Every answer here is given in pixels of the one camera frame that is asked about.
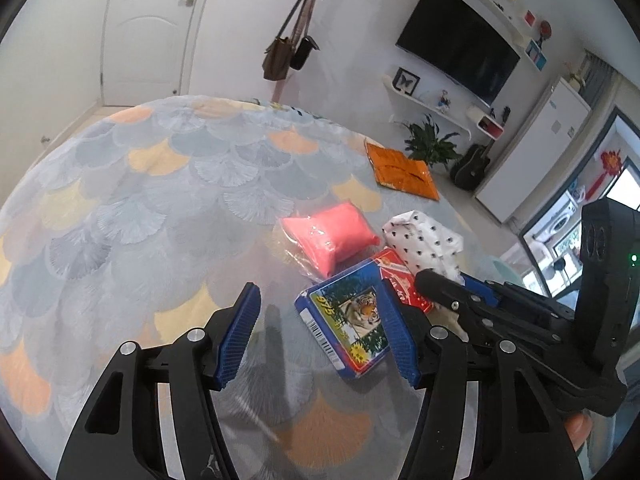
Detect right hand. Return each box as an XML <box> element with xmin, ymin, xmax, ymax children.
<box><xmin>564</xmin><ymin>412</ymin><xmax>593</xmax><ymax>452</ymax></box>

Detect teal plastic laundry basket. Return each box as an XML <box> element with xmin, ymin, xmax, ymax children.
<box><xmin>490</xmin><ymin>256</ymin><xmax>529</xmax><ymax>286</ymax></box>

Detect washing machine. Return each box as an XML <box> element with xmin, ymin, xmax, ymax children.
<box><xmin>533</xmin><ymin>203</ymin><xmax>577</xmax><ymax>243</ymax></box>

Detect white dotted paper wad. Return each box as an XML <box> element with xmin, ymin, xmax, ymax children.
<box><xmin>382</xmin><ymin>210</ymin><xmax>464</xmax><ymax>284</ymax></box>

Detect red card box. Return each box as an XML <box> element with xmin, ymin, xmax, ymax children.
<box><xmin>372</xmin><ymin>247</ymin><xmax>433</xmax><ymax>313</ymax></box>

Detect white tall cabinet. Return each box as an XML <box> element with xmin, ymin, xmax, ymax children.
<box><xmin>475</xmin><ymin>78</ymin><xmax>591</xmax><ymax>223</ymax></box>

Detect blue tiger card box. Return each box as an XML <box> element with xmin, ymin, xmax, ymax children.
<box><xmin>294</xmin><ymin>259</ymin><xmax>390</xmax><ymax>378</ymax></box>

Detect black guitar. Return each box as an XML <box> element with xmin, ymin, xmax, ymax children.
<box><xmin>449</xmin><ymin>142</ymin><xmax>494</xmax><ymax>192</ymax></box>

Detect red cube shelf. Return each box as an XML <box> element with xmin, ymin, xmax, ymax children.
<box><xmin>466</xmin><ymin>105</ymin><xmax>503</xmax><ymax>141</ymax></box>

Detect pink tissue pack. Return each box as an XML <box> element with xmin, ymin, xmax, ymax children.
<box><xmin>281</xmin><ymin>202</ymin><xmax>380</xmax><ymax>278</ymax></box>

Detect green potted plant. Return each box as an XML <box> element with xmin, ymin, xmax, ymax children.
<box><xmin>401</xmin><ymin>114</ymin><xmax>461</xmax><ymax>167</ymax></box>

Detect orange foil package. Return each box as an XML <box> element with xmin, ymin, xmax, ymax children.
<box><xmin>364</xmin><ymin>142</ymin><xmax>439</xmax><ymax>202</ymax></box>

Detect red chinese knot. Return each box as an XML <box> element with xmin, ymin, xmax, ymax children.
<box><xmin>586</xmin><ymin>151</ymin><xmax>623</xmax><ymax>200</ymax></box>

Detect patterned table cloth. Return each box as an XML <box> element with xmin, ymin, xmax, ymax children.
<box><xmin>0</xmin><ymin>93</ymin><xmax>501</xmax><ymax>480</ymax></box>

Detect black hanging bag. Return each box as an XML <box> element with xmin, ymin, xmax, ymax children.
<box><xmin>288</xmin><ymin>0</ymin><xmax>321</xmax><ymax>73</ymax></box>

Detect brown hanging bag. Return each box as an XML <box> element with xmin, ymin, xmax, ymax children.
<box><xmin>262</xmin><ymin>0</ymin><xmax>306</xmax><ymax>81</ymax></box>

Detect pink coat rack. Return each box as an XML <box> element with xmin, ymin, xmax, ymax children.
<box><xmin>270</xmin><ymin>0</ymin><xmax>318</xmax><ymax>103</ymax></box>

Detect white door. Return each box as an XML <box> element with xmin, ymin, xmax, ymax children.
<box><xmin>101</xmin><ymin>0</ymin><xmax>196</xmax><ymax>106</ymax></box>

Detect butterfly picture frame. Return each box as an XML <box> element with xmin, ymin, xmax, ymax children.
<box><xmin>392</xmin><ymin>67</ymin><xmax>420</xmax><ymax>96</ymax></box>

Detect black wall television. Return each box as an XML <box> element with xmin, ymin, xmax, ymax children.
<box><xmin>396</xmin><ymin>0</ymin><xmax>521</xmax><ymax>105</ymax></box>

